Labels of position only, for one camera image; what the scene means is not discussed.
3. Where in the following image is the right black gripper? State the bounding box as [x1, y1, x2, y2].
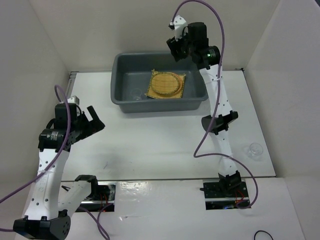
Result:
[165, 26, 194, 62]

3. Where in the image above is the round green-rimmed bamboo mat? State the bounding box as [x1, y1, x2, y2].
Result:
[150, 72, 179, 95]

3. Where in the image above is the clear plastic cup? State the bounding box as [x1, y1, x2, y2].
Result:
[244, 142, 264, 160]
[130, 88, 142, 101]

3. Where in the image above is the square woven bamboo mat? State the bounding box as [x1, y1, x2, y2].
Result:
[145, 69, 186, 99]

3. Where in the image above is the round orange woven mat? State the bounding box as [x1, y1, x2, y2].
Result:
[176, 74, 185, 93]

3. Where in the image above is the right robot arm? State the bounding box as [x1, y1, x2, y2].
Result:
[166, 16, 241, 197]

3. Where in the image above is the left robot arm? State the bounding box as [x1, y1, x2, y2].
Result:
[13, 103, 105, 240]

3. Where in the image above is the grey plastic bin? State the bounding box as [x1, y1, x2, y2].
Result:
[110, 52, 208, 114]

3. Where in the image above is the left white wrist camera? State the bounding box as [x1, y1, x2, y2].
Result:
[67, 95, 80, 106]

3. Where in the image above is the aluminium frame rail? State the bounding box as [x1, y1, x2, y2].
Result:
[65, 71, 78, 98]

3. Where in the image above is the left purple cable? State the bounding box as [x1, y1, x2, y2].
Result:
[0, 84, 111, 240]

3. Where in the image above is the purple cable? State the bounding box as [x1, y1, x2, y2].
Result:
[171, 0, 259, 210]
[0, 84, 111, 240]

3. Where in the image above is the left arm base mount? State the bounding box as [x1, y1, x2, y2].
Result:
[61, 181, 117, 213]

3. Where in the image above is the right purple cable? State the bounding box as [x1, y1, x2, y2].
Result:
[171, 0, 259, 210]

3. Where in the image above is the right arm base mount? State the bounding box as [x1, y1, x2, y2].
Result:
[199, 180, 250, 210]

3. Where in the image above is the black cable loop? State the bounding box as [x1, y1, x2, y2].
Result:
[254, 230, 274, 240]

